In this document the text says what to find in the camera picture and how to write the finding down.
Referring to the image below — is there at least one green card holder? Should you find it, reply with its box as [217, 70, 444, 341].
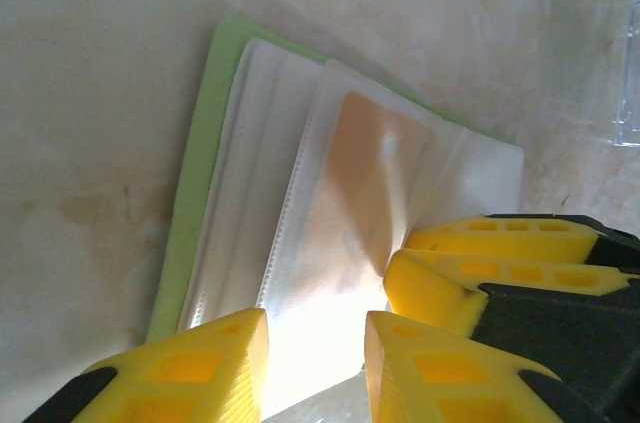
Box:
[146, 16, 527, 423]

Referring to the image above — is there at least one clear acrylic card stand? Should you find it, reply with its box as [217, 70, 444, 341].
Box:
[608, 0, 640, 150]

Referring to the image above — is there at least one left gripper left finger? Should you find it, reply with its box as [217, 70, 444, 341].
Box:
[31, 307, 271, 423]

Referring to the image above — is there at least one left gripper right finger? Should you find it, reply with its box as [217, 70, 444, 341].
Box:
[363, 310, 602, 423]

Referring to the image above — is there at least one gold plastic card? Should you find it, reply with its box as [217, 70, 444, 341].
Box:
[293, 90, 437, 297]

